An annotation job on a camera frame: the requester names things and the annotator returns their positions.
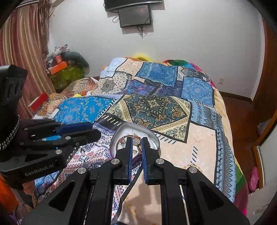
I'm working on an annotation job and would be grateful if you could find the wooden door frame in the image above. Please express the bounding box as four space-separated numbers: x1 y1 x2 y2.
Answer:
251 19 276 188

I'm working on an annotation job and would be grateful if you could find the large black wall television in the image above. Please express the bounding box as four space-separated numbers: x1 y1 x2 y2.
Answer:
104 0 163 11

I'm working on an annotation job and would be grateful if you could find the small black wall monitor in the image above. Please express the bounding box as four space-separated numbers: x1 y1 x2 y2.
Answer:
118 5 152 28

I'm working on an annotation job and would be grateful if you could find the pink croc shoe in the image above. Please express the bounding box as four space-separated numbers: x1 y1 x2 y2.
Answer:
248 167 259 192

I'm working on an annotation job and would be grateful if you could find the white wall socket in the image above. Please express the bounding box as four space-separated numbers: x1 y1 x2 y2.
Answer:
218 77 224 84

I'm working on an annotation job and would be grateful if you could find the striped pink curtain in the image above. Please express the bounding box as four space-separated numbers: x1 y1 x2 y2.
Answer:
1 1 55 119

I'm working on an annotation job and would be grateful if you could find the red flat box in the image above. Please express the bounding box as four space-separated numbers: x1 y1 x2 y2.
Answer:
28 92 49 114

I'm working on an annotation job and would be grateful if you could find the orange box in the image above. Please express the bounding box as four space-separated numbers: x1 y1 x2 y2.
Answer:
49 61 68 75

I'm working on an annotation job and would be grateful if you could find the purple heart-shaped tin box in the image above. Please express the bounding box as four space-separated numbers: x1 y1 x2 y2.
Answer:
110 122 160 164

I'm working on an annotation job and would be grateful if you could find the dark green plush bundle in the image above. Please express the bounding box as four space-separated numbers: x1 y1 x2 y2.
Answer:
61 52 89 68

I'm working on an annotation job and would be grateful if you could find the red beaded bracelet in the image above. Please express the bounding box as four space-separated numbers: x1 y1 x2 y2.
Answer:
115 134 145 156

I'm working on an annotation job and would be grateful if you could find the green covered side table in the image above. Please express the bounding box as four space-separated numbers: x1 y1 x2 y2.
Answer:
50 66 84 92

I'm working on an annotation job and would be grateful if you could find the colourful patchwork bed quilt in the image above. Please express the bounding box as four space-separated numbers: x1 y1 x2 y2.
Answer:
33 58 247 224

